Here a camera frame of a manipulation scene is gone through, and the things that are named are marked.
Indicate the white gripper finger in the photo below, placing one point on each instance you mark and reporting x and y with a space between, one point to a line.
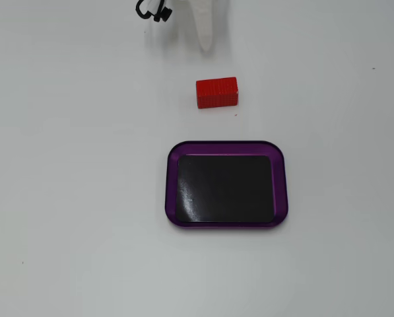
205 26

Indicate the red dotted cube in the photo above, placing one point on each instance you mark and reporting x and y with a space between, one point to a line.
216 92

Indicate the black tray mat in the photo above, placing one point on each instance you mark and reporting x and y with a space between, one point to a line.
226 188

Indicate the purple metal tray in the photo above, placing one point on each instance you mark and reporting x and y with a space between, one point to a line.
281 185

